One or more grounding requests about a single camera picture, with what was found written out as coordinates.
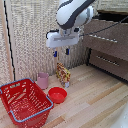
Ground giraffe toy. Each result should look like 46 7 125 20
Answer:
55 62 72 89

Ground orange-red bowl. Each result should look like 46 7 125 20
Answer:
47 86 68 105

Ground black vertical wall strip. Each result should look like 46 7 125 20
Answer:
2 0 16 82

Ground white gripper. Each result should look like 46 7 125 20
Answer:
45 27 83 58

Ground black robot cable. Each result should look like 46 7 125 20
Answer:
80 15 128 38

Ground red plastic shopping basket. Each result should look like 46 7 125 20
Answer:
0 77 55 128

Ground brown drawer cabinet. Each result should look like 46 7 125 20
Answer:
82 9 128 82

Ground pink cup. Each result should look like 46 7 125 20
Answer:
36 72 50 90

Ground silver drawer handle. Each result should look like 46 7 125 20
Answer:
95 55 120 67
87 33 118 44

